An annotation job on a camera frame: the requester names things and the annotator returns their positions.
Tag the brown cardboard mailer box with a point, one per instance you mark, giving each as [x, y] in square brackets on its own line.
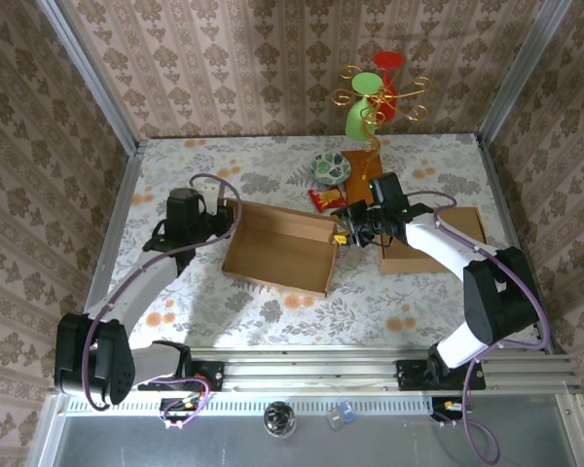
[277, 253]
[418, 265]

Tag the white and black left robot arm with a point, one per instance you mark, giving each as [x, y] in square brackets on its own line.
[136, 287]

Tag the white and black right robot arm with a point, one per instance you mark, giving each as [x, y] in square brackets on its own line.
[443, 243]

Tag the small clear blue box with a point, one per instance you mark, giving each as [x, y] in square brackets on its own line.
[340, 415]

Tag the red snack packet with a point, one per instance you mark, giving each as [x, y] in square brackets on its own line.
[327, 199]

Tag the green leaf pattern bowl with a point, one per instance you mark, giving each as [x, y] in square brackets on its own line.
[331, 168]

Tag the green vase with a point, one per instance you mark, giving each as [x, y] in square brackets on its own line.
[355, 121]

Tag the floral tablecloth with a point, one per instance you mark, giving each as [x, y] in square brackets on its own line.
[321, 331]

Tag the red vase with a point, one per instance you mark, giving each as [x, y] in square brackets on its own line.
[388, 59]

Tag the shiny metal cup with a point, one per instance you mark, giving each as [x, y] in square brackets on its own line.
[280, 419]

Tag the aluminium table side rail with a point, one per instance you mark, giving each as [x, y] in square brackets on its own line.
[492, 170]
[125, 194]

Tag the aluminium mounting rail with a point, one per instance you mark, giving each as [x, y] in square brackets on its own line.
[311, 370]

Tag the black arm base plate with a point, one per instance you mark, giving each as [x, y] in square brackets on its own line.
[209, 374]
[409, 374]

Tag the aluminium frame post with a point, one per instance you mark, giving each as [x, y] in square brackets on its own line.
[85, 63]
[525, 63]

